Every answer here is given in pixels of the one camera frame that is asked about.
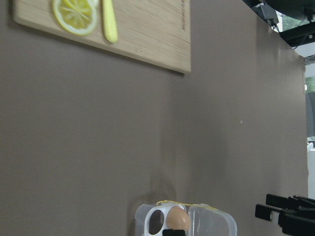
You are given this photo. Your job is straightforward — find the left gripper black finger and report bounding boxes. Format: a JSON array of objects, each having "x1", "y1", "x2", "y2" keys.
[{"x1": 162, "y1": 229, "x2": 185, "y2": 236}]

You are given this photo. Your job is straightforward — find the clear plastic egg box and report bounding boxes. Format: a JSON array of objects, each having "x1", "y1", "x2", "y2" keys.
[{"x1": 134, "y1": 200, "x2": 237, "y2": 236}]

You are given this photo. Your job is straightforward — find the brown egg in box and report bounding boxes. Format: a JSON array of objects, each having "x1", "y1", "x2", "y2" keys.
[{"x1": 166, "y1": 206, "x2": 190, "y2": 231}]

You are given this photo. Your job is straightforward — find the wooden cutting board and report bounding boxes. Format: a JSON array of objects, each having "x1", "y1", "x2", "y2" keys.
[{"x1": 13, "y1": 0, "x2": 191, "y2": 73}]

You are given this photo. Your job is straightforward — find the yellow plastic knife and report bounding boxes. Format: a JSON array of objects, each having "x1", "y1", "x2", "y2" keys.
[{"x1": 102, "y1": 0, "x2": 118, "y2": 43}]

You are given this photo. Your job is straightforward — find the lemon slice near handle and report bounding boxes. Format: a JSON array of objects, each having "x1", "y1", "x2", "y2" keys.
[{"x1": 51, "y1": 0, "x2": 97, "y2": 36}]

